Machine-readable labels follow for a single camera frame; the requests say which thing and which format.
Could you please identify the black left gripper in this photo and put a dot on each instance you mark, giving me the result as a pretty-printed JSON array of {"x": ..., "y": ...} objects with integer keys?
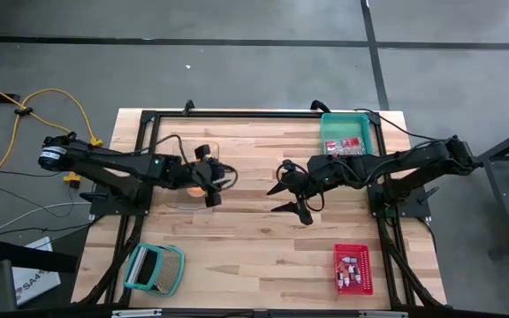
[{"x": 188, "y": 174}]

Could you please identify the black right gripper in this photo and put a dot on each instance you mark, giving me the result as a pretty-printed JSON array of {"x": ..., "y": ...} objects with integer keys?
[{"x": 321, "y": 174}]

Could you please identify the red snack bag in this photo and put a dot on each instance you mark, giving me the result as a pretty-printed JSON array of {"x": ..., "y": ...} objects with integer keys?
[{"x": 345, "y": 146}]

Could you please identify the small white dropper bottle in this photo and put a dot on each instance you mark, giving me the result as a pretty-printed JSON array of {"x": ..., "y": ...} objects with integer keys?
[
  {"x": 351, "y": 268},
  {"x": 348, "y": 259},
  {"x": 356, "y": 278},
  {"x": 341, "y": 280}
]

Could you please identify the orange-capped white dropper bottle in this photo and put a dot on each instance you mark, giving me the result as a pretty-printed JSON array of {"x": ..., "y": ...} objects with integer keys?
[{"x": 348, "y": 280}]

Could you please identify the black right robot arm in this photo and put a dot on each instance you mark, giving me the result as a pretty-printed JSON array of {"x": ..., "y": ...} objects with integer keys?
[{"x": 413, "y": 161}]

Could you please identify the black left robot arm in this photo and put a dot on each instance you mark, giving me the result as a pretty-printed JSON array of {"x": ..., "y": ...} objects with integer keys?
[{"x": 104, "y": 161}]

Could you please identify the clear plastic bin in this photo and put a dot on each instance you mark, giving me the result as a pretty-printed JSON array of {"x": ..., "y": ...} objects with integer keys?
[{"x": 179, "y": 201}]

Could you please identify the teal plastic bin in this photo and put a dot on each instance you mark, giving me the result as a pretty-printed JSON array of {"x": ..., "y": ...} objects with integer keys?
[{"x": 343, "y": 126}]

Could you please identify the red plastic basket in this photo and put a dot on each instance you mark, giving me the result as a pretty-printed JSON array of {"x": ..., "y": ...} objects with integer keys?
[{"x": 362, "y": 287}]

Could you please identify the white printed box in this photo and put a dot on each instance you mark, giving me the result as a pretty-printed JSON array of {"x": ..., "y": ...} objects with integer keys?
[{"x": 38, "y": 287}]

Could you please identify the black metal stand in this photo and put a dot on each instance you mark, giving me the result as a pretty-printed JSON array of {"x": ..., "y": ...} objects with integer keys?
[{"x": 506, "y": 199}]

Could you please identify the black aluminium table frame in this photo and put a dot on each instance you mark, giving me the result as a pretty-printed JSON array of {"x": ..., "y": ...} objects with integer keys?
[{"x": 237, "y": 114}]

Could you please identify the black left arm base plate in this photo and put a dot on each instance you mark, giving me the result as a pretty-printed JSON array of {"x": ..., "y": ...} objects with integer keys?
[{"x": 117, "y": 207}]

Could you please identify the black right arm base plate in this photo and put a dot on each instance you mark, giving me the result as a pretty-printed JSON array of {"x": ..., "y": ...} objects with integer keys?
[{"x": 413, "y": 204}]

